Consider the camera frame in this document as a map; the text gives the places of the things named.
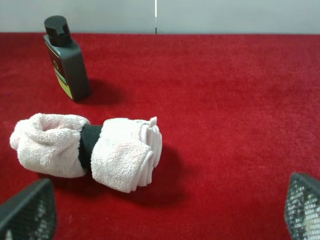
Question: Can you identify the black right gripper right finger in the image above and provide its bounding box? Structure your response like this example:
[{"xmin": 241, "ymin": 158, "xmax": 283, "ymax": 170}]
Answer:
[{"xmin": 284, "ymin": 172, "xmax": 320, "ymax": 240}]

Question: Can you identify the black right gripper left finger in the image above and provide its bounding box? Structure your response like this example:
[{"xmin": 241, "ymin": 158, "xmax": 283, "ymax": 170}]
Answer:
[{"xmin": 0, "ymin": 178, "xmax": 57, "ymax": 240}]

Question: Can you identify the red velvet tablecloth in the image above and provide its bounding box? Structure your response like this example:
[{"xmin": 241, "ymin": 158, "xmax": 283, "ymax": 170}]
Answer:
[{"xmin": 0, "ymin": 32, "xmax": 320, "ymax": 240}]

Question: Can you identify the black elastic band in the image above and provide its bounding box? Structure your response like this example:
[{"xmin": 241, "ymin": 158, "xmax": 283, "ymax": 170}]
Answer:
[{"xmin": 78, "ymin": 124, "xmax": 103, "ymax": 170}]

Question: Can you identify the rolled pink towel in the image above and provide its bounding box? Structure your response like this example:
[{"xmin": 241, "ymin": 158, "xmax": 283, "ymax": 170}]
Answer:
[{"xmin": 9, "ymin": 113, "xmax": 163, "ymax": 193}]

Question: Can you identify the black pump soap bottle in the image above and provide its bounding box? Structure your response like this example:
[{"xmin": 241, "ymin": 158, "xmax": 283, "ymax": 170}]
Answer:
[{"xmin": 44, "ymin": 15, "xmax": 91, "ymax": 102}]

